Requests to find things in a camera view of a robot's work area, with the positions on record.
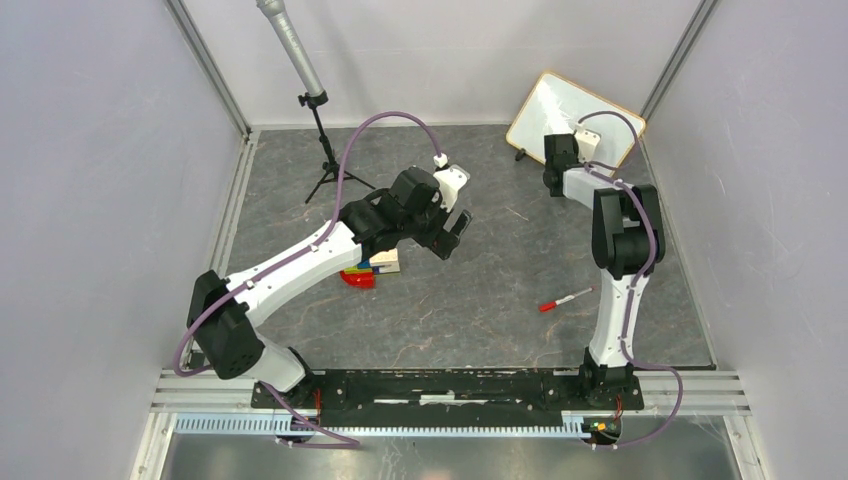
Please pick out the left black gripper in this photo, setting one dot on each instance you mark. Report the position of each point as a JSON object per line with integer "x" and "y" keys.
{"x": 440, "y": 241}

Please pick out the red whiteboard marker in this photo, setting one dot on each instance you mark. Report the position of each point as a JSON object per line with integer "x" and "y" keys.
{"x": 567, "y": 298}

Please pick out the yellow framed whiteboard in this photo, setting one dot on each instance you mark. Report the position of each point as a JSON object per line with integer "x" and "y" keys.
{"x": 555, "y": 105}

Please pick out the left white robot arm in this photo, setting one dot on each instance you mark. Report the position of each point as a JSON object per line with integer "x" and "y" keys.
{"x": 225, "y": 313}

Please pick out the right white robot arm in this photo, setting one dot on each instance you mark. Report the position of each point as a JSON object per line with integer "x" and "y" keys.
{"x": 627, "y": 242}

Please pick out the white toy brick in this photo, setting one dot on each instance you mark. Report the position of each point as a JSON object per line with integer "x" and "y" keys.
{"x": 386, "y": 262}

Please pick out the red toy plate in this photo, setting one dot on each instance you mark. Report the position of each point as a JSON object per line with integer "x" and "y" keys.
{"x": 366, "y": 280}

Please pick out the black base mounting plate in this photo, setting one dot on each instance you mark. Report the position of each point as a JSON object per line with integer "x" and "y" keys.
{"x": 516, "y": 397}

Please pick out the silver microphone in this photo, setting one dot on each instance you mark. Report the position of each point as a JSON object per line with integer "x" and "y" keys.
{"x": 276, "y": 13}

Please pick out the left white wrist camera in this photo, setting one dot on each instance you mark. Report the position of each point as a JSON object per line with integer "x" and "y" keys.
{"x": 451, "y": 179}

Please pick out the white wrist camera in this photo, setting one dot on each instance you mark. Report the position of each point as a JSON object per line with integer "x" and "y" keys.
{"x": 451, "y": 179}
{"x": 588, "y": 142}

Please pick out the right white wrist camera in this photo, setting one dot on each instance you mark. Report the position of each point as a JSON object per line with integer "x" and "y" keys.
{"x": 588, "y": 142}

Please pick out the slotted cable duct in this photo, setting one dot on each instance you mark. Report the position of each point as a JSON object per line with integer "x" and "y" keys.
{"x": 285, "y": 425}

